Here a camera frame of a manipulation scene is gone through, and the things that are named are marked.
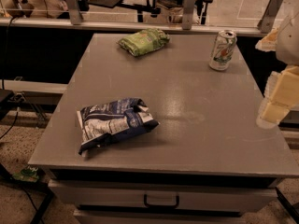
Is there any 7up soda can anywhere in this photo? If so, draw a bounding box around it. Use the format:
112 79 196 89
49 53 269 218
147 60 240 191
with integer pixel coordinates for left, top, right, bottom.
208 30 237 71

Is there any black drawer handle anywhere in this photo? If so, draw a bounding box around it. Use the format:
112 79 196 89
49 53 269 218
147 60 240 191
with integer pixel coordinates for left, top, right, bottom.
143 194 180 209

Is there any blue white chip bag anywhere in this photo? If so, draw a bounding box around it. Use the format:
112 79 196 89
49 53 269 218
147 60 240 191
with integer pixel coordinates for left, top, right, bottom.
77 98 159 155

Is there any metal rail frame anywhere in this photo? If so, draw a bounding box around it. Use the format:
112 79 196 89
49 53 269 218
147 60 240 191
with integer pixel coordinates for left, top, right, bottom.
1 0 283 37

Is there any green jalapeno chip bag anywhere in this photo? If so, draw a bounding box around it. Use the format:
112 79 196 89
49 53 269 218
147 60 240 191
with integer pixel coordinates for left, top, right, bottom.
118 28 170 57

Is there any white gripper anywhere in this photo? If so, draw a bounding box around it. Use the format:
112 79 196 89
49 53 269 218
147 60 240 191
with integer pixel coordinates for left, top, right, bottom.
255 8 299 129

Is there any grey drawer cabinet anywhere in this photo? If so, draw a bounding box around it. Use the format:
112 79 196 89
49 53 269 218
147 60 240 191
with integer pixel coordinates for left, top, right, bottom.
49 179 277 224

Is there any black cable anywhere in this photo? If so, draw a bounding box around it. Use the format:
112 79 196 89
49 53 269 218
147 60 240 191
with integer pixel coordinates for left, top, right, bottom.
0 15 21 141

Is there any green packet on floor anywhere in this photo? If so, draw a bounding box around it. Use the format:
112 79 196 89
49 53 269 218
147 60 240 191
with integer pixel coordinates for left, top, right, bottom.
12 166 39 183

